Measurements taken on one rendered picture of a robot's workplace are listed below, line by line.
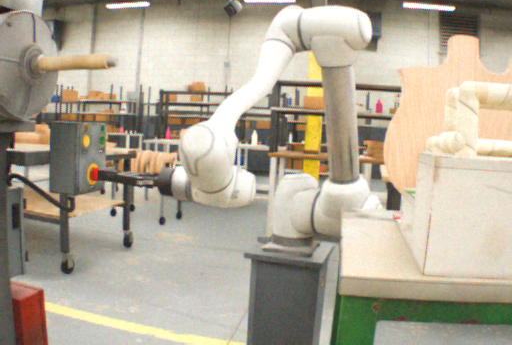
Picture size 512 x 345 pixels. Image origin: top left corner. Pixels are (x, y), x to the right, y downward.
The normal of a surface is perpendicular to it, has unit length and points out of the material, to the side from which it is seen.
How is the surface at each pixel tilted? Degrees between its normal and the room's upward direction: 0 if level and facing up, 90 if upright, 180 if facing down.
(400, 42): 90
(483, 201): 90
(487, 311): 90
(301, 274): 90
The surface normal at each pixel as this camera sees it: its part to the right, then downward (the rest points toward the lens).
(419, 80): -0.22, 0.04
